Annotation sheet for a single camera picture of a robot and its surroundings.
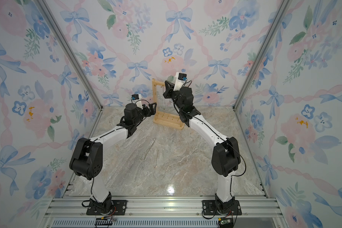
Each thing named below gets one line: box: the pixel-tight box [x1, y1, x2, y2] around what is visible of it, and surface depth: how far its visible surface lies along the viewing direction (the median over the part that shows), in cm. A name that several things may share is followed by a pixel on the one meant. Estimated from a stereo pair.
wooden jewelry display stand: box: [152, 77, 186, 130], surface depth 106 cm
